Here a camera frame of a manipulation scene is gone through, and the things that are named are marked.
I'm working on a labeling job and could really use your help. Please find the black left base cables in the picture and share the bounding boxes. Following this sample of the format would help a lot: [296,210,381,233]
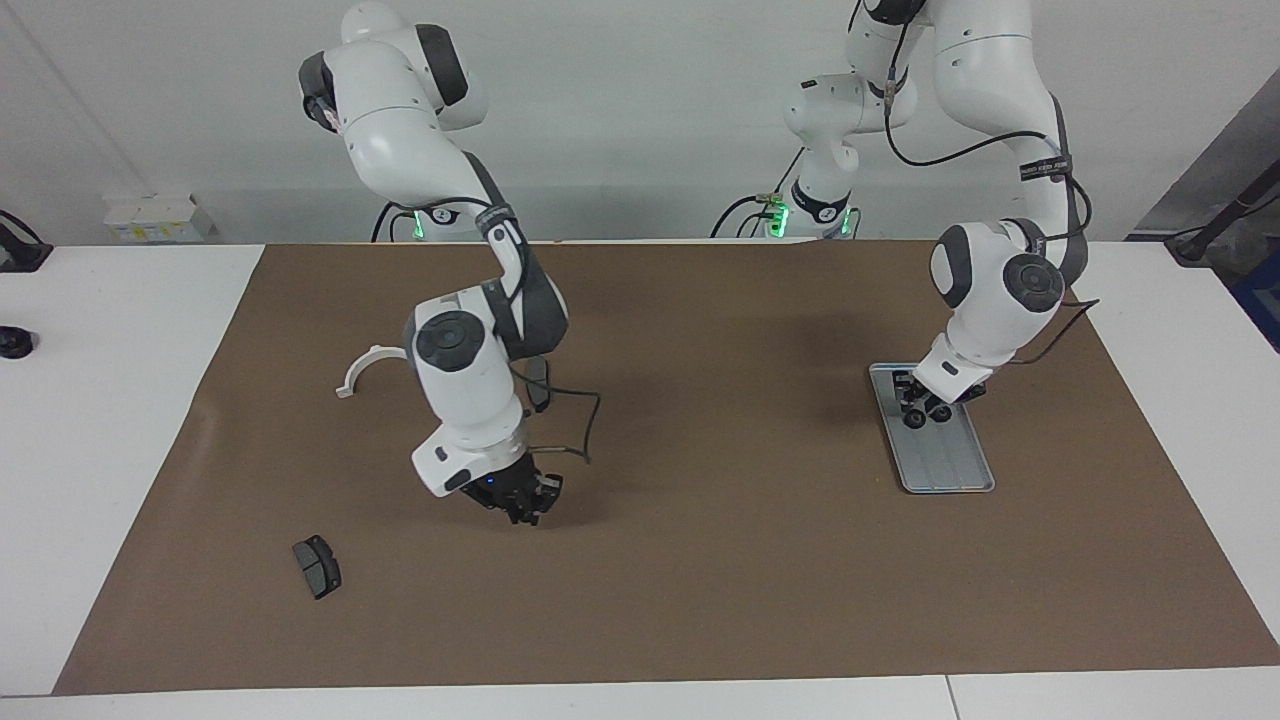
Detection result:
[712,150,806,239]

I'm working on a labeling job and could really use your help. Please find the black base cables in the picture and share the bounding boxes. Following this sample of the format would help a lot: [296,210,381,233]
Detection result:
[712,150,806,239]
[370,198,421,243]

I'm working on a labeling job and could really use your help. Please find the blue box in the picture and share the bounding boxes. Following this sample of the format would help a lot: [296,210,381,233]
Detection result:
[1228,250,1280,351]

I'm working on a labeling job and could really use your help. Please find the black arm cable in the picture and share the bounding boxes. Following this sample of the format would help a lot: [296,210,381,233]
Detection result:
[480,200,602,467]
[850,0,1101,366]

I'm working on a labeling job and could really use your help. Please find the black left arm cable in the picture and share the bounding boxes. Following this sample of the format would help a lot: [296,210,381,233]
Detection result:
[850,0,1101,366]

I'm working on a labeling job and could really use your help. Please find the wide dark grey brake pad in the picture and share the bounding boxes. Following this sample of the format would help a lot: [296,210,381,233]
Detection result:
[292,535,342,601]

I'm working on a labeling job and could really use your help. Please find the black stand leg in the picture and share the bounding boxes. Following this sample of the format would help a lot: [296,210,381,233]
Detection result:
[1165,165,1280,266]

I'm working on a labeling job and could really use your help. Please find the silver metal tray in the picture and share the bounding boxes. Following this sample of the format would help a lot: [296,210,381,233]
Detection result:
[868,362,996,495]

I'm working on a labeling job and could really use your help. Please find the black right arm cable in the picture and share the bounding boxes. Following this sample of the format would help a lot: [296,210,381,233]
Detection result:
[480,200,602,467]

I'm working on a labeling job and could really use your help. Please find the white semicircular plastic bracket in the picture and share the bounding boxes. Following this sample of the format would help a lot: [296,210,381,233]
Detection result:
[335,344,411,399]

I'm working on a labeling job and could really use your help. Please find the black clamp mount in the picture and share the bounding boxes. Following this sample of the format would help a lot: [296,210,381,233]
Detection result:
[0,210,53,273]

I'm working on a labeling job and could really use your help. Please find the black right base cables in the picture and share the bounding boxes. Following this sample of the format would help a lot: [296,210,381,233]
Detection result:
[370,198,421,243]

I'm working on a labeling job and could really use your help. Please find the brown table mat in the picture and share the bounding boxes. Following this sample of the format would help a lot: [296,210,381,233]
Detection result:
[52,240,1280,696]

